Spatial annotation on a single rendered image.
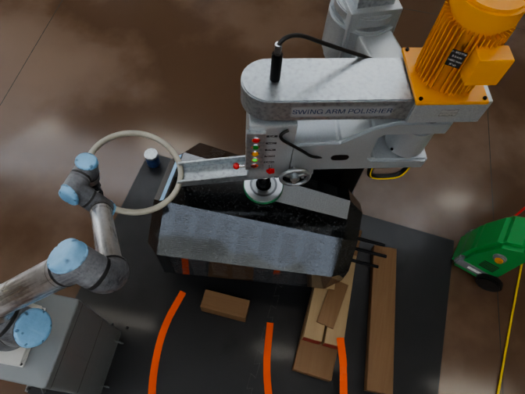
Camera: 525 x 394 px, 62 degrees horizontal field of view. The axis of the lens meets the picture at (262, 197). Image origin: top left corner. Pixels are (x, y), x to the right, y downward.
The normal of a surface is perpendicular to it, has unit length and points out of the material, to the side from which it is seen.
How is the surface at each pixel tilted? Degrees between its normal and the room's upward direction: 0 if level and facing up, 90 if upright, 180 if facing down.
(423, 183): 0
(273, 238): 45
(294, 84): 0
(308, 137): 4
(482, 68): 90
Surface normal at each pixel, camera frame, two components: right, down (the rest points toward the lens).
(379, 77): 0.05, -0.45
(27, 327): 0.80, -0.14
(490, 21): -0.24, 0.86
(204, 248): -0.11, 0.29
